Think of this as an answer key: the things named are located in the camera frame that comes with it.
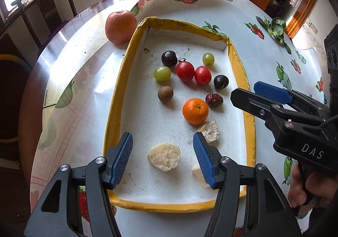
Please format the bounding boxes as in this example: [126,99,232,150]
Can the orange tangerine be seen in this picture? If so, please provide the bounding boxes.
[182,98,209,125]

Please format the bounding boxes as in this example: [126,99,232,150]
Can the red apple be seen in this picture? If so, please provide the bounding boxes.
[105,10,138,45]

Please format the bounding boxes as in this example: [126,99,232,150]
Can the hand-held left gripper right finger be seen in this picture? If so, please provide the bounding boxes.
[193,131,301,237]

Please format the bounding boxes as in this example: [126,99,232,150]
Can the dark purple grape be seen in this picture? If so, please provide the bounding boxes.
[213,75,229,90]
[161,51,178,67]

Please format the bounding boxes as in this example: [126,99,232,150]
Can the dark wooden chair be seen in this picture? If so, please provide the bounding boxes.
[11,0,79,50]

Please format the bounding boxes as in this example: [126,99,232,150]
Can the green leafy vegetable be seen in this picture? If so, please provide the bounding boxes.
[256,17,292,54]

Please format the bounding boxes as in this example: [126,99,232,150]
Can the brown longan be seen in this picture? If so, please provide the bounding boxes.
[158,86,174,102]

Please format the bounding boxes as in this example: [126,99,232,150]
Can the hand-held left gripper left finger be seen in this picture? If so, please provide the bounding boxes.
[24,132,134,237]

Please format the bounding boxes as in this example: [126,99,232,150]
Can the green grape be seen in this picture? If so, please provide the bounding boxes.
[154,66,171,82]
[202,53,215,66]

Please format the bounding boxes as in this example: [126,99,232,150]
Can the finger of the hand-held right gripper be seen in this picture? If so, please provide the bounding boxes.
[230,88,291,132]
[253,81,331,119]

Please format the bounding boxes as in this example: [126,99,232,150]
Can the fruit print tablecloth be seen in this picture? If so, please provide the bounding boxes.
[30,0,330,237]

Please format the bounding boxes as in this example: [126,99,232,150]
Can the person's right hand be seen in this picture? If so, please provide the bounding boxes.
[287,158,338,220]

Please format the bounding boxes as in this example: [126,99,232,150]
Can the red cherry tomato with stem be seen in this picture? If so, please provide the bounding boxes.
[176,59,195,82]

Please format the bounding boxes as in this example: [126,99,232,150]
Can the white foam tray yellow tape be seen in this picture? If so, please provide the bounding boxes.
[104,17,256,213]

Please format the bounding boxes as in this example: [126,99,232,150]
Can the red jujube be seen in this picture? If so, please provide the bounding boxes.
[205,93,224,107]

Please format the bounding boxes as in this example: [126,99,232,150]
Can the beige food chunk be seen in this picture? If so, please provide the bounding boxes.
[192,164,212,188]
[147,142,181,172]
[198,120,221,144]

